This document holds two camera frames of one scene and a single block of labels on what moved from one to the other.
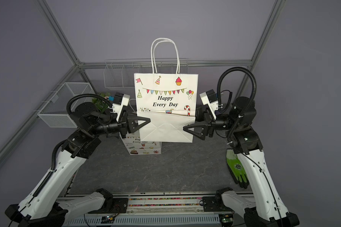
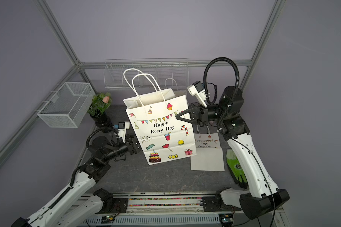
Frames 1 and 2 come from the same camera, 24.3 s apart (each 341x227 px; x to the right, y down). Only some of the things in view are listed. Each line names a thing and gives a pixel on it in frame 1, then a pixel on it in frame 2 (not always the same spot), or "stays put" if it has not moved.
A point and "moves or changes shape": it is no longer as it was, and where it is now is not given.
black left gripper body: (122, 125) → (131, 149)
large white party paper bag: (167, 98) → (209, 154)
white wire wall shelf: (120, 73) stays put
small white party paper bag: (136, 146) moves or changes shape
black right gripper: (208, 124) → (199, 116)
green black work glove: (237, 170) stays put
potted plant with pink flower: (101, 105) stays put
